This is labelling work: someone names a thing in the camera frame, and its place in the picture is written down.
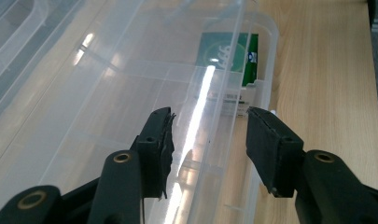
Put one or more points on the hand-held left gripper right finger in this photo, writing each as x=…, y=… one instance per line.
x=273, y=155

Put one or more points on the clear plastic storage box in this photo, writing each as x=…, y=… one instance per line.
x=84, y=109

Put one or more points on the green cardboard box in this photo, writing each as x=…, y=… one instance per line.
x=221, y=53

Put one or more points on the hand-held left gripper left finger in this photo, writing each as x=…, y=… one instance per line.
x=155, y=155

